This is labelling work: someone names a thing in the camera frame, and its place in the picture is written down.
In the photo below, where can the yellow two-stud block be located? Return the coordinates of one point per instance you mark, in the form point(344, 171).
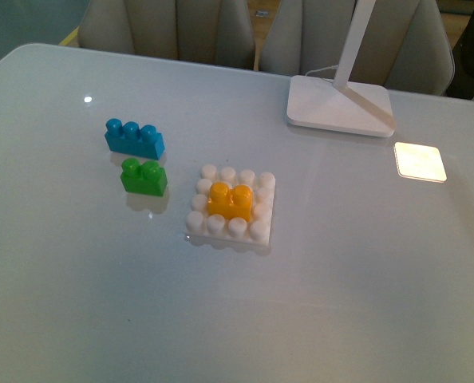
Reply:
point(229, 202)

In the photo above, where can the white studded base plate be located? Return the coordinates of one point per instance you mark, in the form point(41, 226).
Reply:
point(255, 232)

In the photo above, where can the white desk lamp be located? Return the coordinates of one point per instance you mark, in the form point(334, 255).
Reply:
point(342, 105)

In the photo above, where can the beige chair right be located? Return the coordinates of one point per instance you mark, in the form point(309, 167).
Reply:
point(405, 46)

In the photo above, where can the beige chair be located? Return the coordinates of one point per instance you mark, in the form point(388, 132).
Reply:
point(205, 32)
point(405, 46)

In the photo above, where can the blue three-stud block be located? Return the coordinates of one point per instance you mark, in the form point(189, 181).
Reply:
point(133, 140)

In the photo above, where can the green two-stud block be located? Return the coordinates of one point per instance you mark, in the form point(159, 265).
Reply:
point(148, 178)

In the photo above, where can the beige chair left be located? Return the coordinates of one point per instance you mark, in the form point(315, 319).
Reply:
point(205, 32)

